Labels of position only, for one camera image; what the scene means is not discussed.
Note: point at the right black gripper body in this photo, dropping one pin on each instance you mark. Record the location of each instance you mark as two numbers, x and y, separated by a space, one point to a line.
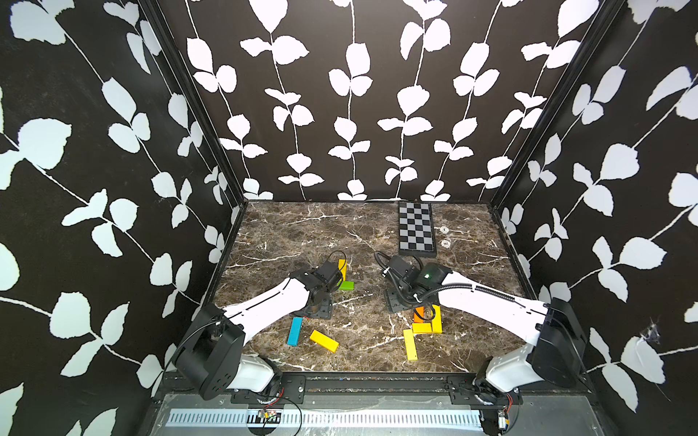
398 302

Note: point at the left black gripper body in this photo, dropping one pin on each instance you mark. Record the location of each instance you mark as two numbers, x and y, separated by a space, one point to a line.
324 310

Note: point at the teal long block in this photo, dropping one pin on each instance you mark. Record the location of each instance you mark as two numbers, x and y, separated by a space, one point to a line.
295 331

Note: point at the green short block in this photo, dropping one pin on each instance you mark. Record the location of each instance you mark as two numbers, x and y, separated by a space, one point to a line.
347 285

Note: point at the yellow-orange long block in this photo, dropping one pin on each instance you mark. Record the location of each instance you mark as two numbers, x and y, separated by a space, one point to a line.
324 341

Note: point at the yellow long block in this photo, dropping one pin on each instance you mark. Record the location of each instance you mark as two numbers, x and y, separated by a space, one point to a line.
342 266
410 346

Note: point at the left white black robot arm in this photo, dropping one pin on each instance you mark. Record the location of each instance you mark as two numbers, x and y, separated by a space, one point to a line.
210 356

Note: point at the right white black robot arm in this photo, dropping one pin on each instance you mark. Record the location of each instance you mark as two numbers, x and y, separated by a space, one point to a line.
553 339

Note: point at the orange block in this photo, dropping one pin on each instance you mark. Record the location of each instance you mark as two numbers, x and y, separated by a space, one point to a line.
419 315

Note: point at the yellow short block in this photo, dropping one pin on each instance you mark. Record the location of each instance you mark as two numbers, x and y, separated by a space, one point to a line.
422 328

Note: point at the yellow upright block right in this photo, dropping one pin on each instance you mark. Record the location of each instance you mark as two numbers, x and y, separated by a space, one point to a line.
437 325

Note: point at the black white checkerboard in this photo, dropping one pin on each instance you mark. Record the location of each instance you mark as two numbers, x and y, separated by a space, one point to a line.
416 234

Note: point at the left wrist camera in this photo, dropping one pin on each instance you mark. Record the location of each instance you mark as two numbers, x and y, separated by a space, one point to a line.
330 275

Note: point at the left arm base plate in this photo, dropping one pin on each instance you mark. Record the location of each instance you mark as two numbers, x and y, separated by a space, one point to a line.
283 389

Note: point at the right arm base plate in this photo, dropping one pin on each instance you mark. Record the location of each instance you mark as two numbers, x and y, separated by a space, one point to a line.
463 390

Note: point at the white perforated cable duct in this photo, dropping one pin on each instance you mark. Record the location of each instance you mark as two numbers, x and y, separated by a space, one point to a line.
293 419

